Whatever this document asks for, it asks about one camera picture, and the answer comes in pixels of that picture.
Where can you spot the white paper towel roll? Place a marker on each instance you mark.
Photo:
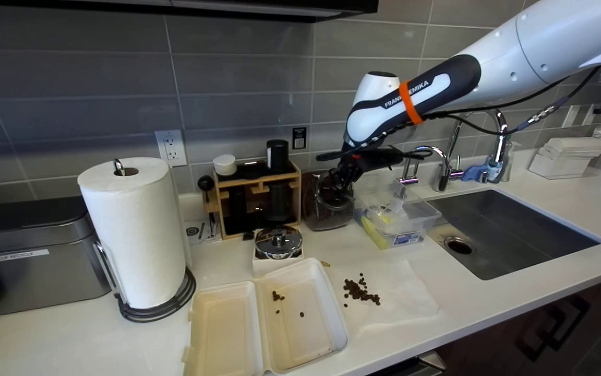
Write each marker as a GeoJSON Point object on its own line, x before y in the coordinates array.
{"type": "Point", "coordinates": [137, 231]}

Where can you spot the white wall outlet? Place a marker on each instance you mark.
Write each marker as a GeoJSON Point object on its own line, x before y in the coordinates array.
{"type": "Point", "coordinates": [171, 146]}

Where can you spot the white box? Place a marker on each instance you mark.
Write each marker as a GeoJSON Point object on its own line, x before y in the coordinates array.
{"type": "Point", "coordinates": [564, 157]}

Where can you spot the dark range hood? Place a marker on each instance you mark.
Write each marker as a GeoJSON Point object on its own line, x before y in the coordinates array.
{"type": "Point", "coordinates": [175, 4]}

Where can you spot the small metal tools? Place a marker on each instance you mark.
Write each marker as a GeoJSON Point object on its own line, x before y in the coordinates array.
{"type": "Point", "coordinates": [202, 231]}

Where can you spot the glass jar of coffee beans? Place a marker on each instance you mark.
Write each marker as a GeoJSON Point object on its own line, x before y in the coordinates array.
{"type": "Point", "coordinates": [329, 216]}

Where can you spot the stainless steel bread box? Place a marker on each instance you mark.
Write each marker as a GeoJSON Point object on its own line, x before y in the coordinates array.
{"type": "Point", "coordinates": [35, 257]}

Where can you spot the white foam clamshell container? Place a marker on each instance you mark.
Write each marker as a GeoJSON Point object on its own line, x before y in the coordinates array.
{"type": "Point", "coordinates": [293, 327]}

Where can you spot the dark base cabinet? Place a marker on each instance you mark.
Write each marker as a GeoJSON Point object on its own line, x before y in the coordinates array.
{"type": "Point", "coordinates": [564, 340]}

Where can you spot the stainless steel sink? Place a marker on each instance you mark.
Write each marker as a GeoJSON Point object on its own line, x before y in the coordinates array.
{"type": "Point", "coordinates": [516, 231]}

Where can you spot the scattered coffee beans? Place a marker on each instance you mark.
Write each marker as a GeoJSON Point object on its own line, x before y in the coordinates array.
{"type": "Point", "coordinates": [275, 295]}

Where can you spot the black cylindrical coffee press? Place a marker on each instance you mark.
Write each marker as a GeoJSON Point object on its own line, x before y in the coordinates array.
{"type": "Point", "coordinates": [277, 157]}

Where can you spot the white square base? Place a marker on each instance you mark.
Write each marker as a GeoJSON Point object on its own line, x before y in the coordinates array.
{"type": "Point", "coordinates": [267, 264]}

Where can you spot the blue sponge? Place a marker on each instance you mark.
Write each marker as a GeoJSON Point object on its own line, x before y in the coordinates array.
{"type": "Point", "coordinates": [480, 172]}

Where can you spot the wooden coffee stand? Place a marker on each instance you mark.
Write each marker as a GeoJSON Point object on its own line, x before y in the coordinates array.
{"type": "Point", "coordinates": [250, 202]}

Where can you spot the tall chrome faucet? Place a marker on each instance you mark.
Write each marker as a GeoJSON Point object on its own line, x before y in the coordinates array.
{"type": "Point", "coordinates": [501, 149]}

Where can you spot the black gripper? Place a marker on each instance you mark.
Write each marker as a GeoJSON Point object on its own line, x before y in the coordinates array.
{"type": "Point", "coordinates": [361, 165]}

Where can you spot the white wall plate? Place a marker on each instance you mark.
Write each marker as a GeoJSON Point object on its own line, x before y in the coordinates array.
{"type": "Point", "coordinates": [568, 117]}

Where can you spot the small black wall switch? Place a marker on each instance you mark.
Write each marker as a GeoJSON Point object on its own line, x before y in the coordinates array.
{"type": "Point", "coordinates": [299, 138]}

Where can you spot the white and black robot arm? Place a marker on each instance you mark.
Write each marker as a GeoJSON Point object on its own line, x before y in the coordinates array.
{"type": "Point", "coordinates": [494, 54]}

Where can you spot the white paper napkin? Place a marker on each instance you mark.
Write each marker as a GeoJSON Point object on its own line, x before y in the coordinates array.
{"type": "Point", "coordinates": [397, 299]}

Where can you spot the pile of coffee beans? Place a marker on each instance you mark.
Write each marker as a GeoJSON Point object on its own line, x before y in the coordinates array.
{"type": "Point", "coordinates": [360, 291]}

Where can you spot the clear plastic storage container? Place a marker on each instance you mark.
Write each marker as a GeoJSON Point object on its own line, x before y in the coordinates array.
{"type": "Point", "coordinates": [397, 216]}

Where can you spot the small chrome faucet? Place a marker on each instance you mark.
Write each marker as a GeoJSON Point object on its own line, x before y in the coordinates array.
{"type": "Point", "coordinates": [443, 169]}

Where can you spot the metal paper towel holder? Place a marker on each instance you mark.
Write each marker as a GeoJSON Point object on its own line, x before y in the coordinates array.
{"type": "Point", "coordinates": [156, 310]}

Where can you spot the small white cup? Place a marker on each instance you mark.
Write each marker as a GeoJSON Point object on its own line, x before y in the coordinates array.
{"type": "Point", "coordinates": [223, 164]}

